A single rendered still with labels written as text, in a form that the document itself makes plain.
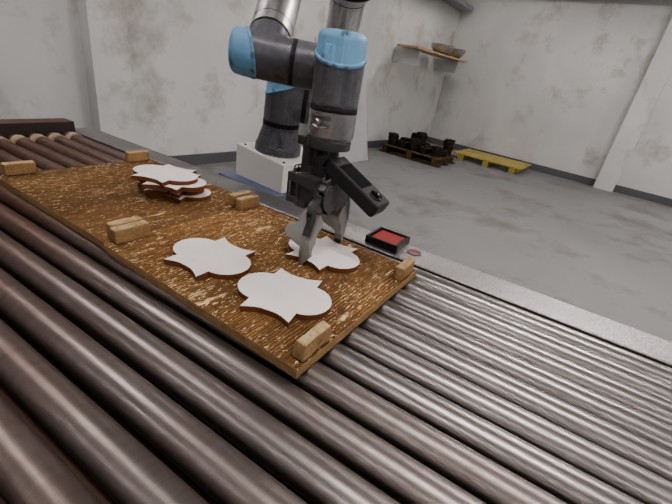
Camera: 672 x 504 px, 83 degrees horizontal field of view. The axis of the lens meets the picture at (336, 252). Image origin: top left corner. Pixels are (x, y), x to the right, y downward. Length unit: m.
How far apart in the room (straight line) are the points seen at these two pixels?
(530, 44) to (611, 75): 1.48
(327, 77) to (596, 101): 7.92
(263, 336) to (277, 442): 0.14
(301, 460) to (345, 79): 0.48
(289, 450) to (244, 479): 0.05
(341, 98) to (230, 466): 0.48
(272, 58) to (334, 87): 0.15
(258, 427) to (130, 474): 0.11
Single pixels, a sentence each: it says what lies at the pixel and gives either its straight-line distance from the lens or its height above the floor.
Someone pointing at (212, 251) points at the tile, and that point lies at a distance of 0.66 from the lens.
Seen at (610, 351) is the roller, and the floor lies 0.92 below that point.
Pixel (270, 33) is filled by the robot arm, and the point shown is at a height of 1.28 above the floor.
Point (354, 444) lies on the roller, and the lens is 0.43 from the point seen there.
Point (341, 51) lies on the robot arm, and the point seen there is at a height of 1.27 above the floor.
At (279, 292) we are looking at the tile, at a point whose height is 0.95.
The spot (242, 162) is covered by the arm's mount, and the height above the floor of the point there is 0.92.
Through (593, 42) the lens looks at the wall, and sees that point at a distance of 8.52.
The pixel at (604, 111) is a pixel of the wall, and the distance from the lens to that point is 8.39.
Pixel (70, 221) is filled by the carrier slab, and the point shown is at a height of 0.94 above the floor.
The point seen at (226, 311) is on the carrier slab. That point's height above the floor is 0.94.
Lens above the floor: 1.25
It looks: 26 degrees down
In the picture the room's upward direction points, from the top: 10 degrees clockwise
